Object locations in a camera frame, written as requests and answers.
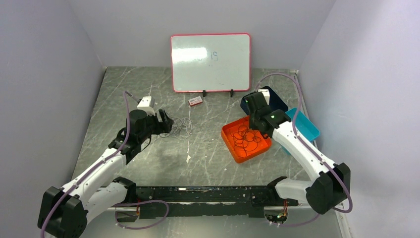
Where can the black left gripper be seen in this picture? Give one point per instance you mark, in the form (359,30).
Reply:
(167,123)

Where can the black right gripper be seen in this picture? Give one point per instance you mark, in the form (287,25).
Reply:
(251,123)

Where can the dark navy plastic tray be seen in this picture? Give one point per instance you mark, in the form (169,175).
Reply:
(275,102)

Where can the orange plastic tray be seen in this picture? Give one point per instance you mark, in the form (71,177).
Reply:
(243,142)

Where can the light blue plastic tray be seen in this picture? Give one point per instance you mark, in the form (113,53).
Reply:
(306,127)

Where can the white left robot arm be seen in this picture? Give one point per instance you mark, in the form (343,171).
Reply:
(65,212)

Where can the small red white box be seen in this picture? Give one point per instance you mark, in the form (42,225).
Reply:
(195,101)

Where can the pink framed whiteboard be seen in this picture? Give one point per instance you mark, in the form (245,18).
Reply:
(211,62)

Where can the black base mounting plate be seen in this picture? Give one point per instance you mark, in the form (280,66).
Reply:
(251,201)

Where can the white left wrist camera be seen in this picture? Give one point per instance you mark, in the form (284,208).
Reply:
(146,104)

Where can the metal right table edge rail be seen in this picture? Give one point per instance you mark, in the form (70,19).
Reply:
(303,107)

